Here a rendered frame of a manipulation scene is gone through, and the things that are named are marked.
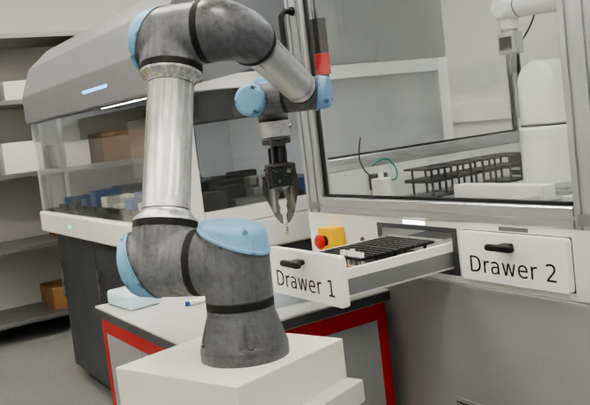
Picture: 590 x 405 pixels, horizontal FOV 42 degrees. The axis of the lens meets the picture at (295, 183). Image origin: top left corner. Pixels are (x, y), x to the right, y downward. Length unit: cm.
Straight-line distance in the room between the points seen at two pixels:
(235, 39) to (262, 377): 59
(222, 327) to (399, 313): 84
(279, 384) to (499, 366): 70
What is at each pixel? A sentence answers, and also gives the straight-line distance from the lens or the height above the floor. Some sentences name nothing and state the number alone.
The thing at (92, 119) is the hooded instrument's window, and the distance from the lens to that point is 320.
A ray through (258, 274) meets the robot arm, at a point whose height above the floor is 98.
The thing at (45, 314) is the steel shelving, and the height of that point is 15.
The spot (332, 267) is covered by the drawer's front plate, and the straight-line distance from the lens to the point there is 161.
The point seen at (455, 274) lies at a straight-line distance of 183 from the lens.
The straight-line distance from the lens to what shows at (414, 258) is 175.
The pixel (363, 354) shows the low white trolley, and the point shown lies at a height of 61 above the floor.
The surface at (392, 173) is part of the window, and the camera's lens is 196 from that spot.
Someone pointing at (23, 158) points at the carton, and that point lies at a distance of 530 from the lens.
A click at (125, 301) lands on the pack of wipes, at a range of 215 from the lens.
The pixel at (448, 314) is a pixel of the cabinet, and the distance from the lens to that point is 188.
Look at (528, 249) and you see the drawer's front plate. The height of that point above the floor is 90.
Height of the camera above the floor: 122
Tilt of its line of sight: 5 degrees down
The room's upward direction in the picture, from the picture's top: 7 degrees counter-clockwise
